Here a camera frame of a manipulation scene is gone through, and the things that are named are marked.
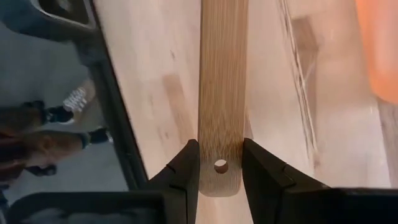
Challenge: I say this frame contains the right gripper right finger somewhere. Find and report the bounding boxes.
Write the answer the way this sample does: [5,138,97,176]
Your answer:
[242,138,398,224]

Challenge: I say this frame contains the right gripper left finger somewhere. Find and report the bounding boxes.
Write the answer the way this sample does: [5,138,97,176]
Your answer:
[6,139,200,224]

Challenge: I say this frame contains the solid brown wooden spoon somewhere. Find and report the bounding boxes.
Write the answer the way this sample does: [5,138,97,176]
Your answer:
[197,0,250,198]

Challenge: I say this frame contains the person's shoe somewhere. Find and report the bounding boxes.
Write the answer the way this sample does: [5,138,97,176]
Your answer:
[61,79,96,123]

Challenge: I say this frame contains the person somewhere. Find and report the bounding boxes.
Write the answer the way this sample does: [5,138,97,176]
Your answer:
[0,99,109,187]

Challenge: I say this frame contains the translucent orange plastic bin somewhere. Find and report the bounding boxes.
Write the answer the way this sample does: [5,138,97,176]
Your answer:
[355,0,398,105]

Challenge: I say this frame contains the dark grey moulded housing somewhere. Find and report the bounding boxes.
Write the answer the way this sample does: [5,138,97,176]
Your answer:
[0,0,98,43]

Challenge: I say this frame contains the black metal table frame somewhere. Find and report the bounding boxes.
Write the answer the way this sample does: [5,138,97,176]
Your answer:
[79,0,149,191]

